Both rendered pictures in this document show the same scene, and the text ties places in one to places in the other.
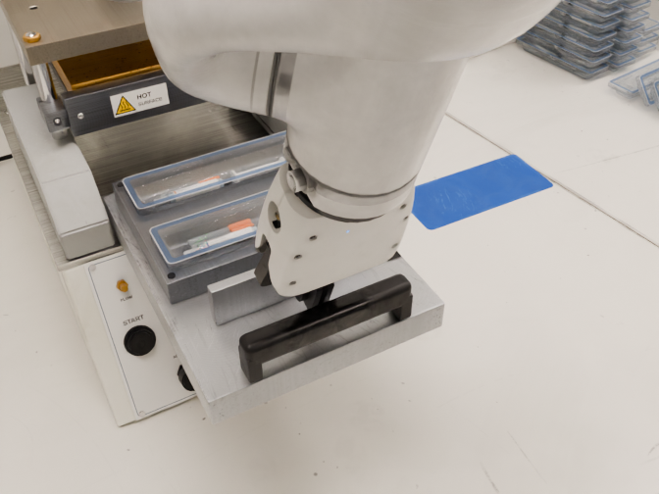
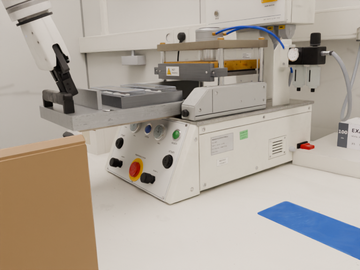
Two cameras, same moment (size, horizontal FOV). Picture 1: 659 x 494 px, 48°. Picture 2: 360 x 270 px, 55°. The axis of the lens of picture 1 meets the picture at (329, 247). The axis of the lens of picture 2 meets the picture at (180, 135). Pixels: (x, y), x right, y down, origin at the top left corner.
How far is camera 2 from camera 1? 1.02 m
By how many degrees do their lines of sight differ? 75
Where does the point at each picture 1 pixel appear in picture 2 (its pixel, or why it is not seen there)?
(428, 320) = (69, 121)
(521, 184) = (349, 245)
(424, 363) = (139, 218)
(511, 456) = not seen: hidden behind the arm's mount
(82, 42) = (166, 46)
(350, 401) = (113, 203)
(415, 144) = not seen: outside the picture
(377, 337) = (60, 115)
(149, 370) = (116, 155)
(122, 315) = (122, 132)
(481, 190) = (321, 229)
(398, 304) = (61, 102)
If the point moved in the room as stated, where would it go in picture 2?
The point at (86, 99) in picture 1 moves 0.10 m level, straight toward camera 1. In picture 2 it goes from (162, 65) to (129, 67)
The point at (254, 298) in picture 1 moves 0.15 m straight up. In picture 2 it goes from (77, 98) to (70, 31)
